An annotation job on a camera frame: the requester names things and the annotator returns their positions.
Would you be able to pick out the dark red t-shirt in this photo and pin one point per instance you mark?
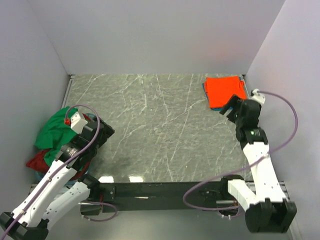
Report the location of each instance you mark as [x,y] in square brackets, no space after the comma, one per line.
[38,164]

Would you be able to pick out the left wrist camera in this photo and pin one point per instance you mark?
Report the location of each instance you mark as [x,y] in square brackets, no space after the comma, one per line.
[76,122]

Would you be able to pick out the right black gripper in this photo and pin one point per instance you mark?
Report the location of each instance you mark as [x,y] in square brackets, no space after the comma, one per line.
[234,101]

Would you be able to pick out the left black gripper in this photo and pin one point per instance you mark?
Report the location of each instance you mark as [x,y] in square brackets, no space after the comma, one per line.
[107,131]

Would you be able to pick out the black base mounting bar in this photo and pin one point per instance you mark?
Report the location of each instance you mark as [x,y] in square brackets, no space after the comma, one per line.
[144,196]

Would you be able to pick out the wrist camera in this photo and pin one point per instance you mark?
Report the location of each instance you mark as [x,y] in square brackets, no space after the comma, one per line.
[76,122]
[255,95]

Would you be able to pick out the orange t-shirt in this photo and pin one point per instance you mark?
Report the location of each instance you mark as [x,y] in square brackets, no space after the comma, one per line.
[223,91]

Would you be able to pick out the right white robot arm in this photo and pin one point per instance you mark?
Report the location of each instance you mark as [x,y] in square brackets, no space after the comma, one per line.
[267,209]

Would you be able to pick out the green t-shirt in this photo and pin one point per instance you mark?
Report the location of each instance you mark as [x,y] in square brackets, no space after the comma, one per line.
[54,134]

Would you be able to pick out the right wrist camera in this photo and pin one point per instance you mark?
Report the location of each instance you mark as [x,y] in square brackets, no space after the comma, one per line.
[255,95]

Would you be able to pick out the folded blue t-shirt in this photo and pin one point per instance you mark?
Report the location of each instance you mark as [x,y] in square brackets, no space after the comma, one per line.
[212,106]

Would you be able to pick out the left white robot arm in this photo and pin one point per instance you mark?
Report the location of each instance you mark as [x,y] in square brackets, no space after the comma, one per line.
[37,214]

